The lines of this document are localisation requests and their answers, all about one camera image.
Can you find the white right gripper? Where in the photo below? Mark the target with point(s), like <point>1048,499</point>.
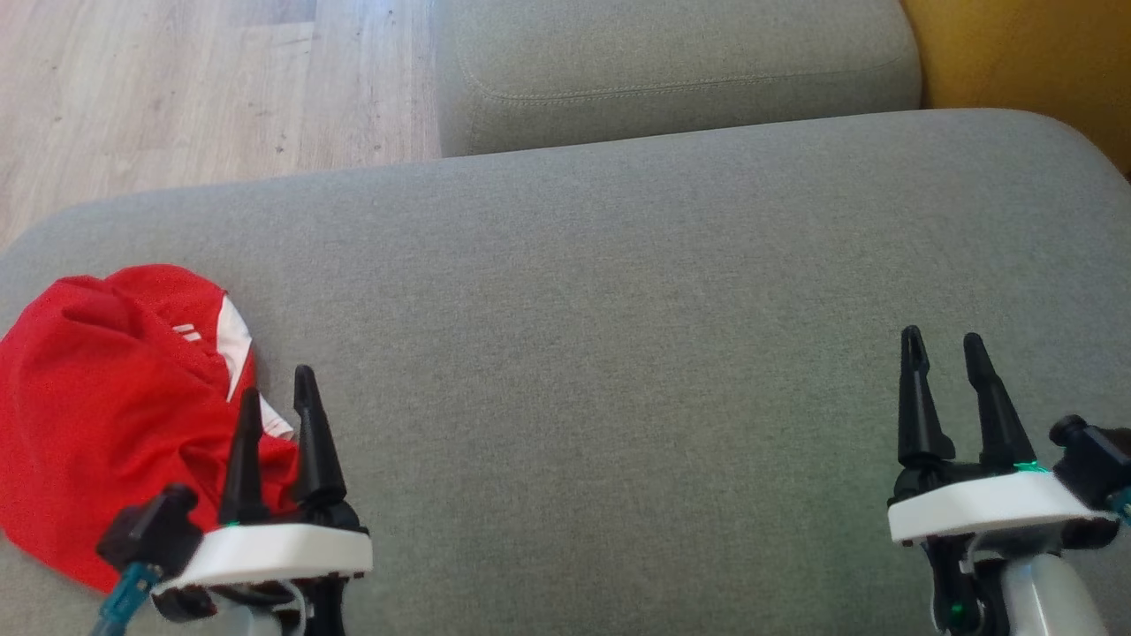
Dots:
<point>981,505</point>

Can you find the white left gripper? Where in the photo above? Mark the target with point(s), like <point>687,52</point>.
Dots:
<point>283,552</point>

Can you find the red basketball jersey white trim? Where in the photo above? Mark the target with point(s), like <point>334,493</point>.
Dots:
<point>88,424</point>

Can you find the yellow cushion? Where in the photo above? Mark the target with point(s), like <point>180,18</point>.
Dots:
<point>1034,53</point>

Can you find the grey sofa cushion with seam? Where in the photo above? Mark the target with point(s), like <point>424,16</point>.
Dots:
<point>671,62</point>

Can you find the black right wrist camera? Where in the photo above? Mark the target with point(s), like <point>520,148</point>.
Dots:
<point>1096,459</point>

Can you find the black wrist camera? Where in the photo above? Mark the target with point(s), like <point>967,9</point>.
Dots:
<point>1096,459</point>
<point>150,530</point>

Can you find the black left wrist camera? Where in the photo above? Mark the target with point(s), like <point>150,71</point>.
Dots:
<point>150,530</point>

